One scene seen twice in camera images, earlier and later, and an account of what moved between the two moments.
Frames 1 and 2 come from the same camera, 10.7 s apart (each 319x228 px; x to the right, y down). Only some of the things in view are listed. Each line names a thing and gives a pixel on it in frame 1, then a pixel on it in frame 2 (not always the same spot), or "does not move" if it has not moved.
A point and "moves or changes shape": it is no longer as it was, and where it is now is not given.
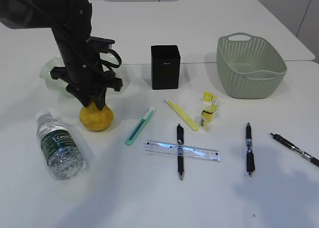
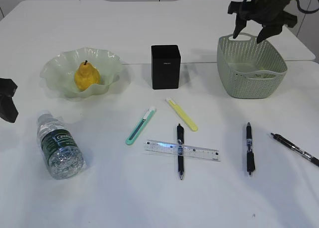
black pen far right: [295, 148] does not move
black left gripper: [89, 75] -> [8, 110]
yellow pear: [93, 119] moves or changes shape
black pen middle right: [250, 164] does not move
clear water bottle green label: [63, 153] does not move
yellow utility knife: [182, 115] does not move
